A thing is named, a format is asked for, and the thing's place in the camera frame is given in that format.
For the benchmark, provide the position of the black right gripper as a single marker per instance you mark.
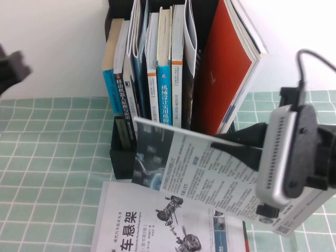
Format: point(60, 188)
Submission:
point(326, 157)

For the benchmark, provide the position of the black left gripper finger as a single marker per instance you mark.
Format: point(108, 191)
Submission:
point(15, 68)

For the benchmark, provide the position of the white portrait cover magazine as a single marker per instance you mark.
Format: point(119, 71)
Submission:
point(189, 162)

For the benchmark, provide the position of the blue spine mechanical design book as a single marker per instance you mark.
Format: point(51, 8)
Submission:
point(165, 99)

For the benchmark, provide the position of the cyan spine book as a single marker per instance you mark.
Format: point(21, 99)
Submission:
point(110, 89)

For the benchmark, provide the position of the black spine robot book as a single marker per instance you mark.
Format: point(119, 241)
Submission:
point(120, 92)

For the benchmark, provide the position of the grey spine thin book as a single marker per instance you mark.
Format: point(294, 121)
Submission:
point(132, 105)

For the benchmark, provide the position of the dark grey spine book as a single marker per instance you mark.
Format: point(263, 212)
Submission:
point(123, 134)

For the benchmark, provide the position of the black mesh book holder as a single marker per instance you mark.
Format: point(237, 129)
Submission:
point(120, 162)

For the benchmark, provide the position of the white car suspension book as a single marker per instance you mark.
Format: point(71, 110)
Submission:
point(131, 210)

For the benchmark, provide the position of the red cover magazine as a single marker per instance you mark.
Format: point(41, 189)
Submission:
point(223, 78)

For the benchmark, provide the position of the green checked tablecloth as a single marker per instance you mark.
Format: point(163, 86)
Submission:
point(52, 157)

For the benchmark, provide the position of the blue cover magazine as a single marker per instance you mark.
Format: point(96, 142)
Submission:
point(139, 78)

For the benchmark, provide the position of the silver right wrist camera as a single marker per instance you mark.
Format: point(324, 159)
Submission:
point(275, 157)

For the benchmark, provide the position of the black right camera mount plate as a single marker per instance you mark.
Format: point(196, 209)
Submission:
point(304, 147)

